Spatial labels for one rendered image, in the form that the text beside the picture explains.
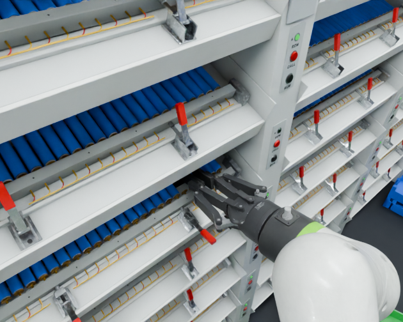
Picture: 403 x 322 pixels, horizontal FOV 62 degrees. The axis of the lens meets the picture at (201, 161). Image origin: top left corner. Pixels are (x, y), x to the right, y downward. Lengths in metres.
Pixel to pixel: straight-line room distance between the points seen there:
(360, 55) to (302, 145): 0.26
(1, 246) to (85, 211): 0.11
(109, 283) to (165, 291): 0.23
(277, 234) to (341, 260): 0.18
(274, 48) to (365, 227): 1.56
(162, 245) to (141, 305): 0.20
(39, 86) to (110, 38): 0.11
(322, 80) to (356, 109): 0.33
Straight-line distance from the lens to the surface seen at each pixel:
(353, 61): 0.94
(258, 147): 0.71
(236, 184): 0.67
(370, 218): 2.10
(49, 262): 0.66
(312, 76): 0.82
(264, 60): 0.62
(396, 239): 2.06
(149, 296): 0.85
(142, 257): 0.68
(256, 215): 0.56
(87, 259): 0.65
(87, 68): 0.40
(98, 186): 0.52
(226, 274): 1.10
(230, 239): 0.93
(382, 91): 1.27
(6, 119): 0.38
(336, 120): 1.05
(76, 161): 0.52
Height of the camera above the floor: 1.47
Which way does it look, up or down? 42 degrees down
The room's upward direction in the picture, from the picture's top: straight up
